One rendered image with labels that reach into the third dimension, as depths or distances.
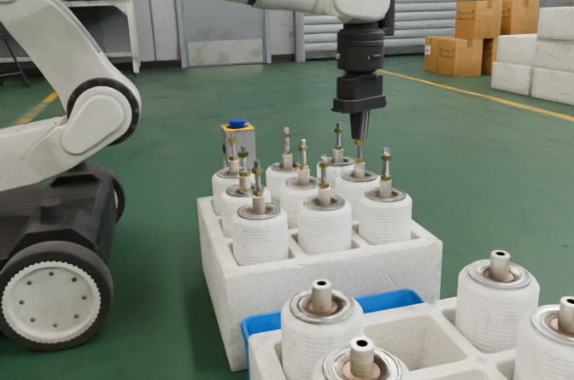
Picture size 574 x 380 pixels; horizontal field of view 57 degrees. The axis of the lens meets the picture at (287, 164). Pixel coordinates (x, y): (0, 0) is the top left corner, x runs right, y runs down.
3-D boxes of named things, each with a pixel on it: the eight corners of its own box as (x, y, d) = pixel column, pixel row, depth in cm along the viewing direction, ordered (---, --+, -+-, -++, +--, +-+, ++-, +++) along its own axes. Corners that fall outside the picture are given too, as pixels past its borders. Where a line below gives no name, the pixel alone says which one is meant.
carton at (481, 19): (500, 38, 434) (503, -1, 426) (474, 38, 429) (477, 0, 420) (477, 36, 462) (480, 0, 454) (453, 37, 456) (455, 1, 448)
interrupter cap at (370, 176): (373, 172, 111) (373, 168, 111) (382, 183, 104) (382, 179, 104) (337, 173, 111) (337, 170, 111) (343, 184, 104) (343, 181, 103)
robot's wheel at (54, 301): (0, 361, 93) (-21, 259, 88) (8, 345, 98) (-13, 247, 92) (118, 342, 98) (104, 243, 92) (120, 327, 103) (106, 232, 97)
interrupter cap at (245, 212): (288, 217, 89) (288, 213, 88) (245, 225, 86) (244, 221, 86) (272, 202, 95) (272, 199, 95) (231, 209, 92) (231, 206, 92)
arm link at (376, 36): (348, 49, 95) (348, -18, 91) (326, 45, 104) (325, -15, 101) (405, 46, 98) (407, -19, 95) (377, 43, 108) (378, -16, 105)
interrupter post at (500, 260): (495, 283, 66) (498, 259, 65) (484, 274, 68) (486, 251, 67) (512, 280, 66) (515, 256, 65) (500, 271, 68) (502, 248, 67)
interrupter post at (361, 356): (354, 383, 49) (354, 353, 48) (345, 367, 51) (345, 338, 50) (378, 378, 49) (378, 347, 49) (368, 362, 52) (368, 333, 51)
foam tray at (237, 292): (231, 373, 88) (224, 277, 83) (202, 269, 125) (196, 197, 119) (438, 330, 98) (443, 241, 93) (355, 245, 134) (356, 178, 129)
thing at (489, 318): (477, 428, 66) (489, 301, 61) (437, 378, 75) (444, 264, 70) (542, 412, 69) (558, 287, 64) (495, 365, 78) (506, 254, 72)
